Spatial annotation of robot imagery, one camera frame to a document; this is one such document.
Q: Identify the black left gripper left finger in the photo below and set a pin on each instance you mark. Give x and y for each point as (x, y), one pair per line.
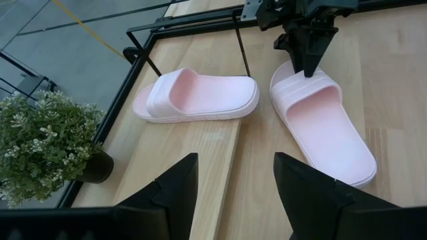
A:
(173, 200)

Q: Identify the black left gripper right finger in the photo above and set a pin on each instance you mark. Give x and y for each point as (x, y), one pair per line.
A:
(310, 200)

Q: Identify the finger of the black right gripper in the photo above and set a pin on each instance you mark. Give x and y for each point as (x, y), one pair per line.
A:
(289, 45)
(313, 50)

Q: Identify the pink rubber slide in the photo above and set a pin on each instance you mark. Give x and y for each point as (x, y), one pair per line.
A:
(327, 133)
(213, 96)

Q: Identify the potted green plant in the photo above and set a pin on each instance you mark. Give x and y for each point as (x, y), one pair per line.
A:
(43, 143)

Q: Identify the silver metal bracket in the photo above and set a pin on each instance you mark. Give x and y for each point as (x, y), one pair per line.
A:
(251, 10)

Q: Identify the black frame wooden shoe shelf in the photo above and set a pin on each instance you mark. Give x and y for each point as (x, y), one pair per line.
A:
(187, 143)

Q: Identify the black table rig frame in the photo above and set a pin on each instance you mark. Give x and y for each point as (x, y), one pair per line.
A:
(126, 84)

